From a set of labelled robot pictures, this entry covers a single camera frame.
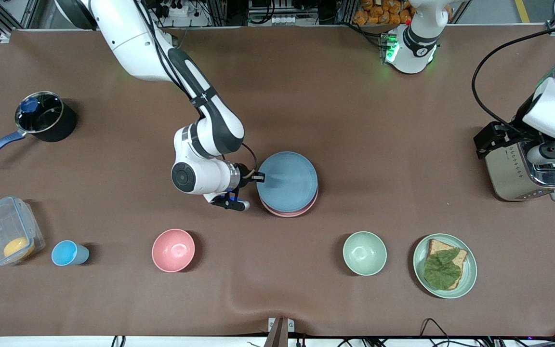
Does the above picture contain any blue plate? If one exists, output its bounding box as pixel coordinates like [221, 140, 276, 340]
[257, 151, 318, 213]

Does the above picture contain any pink plate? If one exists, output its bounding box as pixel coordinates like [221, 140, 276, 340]
[260, 188, 319, 218]

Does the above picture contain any beige chrome toaster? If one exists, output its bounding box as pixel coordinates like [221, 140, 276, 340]
[484, 140, 555, 202]

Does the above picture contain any pink bowl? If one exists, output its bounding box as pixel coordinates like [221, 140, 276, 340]
[152, 228, 196, 273]

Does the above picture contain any bread slice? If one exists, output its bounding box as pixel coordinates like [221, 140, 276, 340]
[424, 239, 468, 290]

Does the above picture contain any brown table mat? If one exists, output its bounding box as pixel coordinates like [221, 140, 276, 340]
[0, 27, 555, 337]

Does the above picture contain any green plate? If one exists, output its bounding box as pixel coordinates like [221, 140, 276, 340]
[413, 233, 478, 299]

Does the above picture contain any green bowl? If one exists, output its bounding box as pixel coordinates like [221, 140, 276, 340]
[343, 231, 387, 276]

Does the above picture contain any green lettuce leaf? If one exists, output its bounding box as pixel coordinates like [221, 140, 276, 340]
[423, 249, 462, 291]

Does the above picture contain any metal table clamp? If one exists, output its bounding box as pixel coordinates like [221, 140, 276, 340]
[268, 317, 295, 347]

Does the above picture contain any bag of orange snacks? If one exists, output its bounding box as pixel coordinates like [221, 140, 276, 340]
[353, 0, 451, 26]

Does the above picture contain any white power strip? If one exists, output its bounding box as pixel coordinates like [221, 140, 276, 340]
[155, 2, 189, 18]

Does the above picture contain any blue cup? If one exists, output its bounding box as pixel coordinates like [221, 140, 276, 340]
[51, 240, 90, 267]

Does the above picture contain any glass lid with blue knob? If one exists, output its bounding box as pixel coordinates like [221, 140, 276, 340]
[15, 92, 64, 134]

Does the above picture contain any yellow round food piece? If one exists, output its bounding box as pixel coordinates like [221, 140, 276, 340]
[3, 237, 35, 261]

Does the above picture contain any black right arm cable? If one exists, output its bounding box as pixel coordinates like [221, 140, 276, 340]
[133, 0, 259, 180]

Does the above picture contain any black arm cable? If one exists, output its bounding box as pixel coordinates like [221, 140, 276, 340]
[472, 27, 555, 136]
[133, 0, 259, 180]

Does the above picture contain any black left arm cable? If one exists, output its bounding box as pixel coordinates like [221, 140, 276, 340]
[472, 27, 555, 136]

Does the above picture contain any black looped floor cable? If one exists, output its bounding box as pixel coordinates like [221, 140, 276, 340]
[420, 318, 451, 347]

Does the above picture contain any black pot with blue handle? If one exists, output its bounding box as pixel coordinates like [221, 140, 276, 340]
[0, 91, 78, 166]

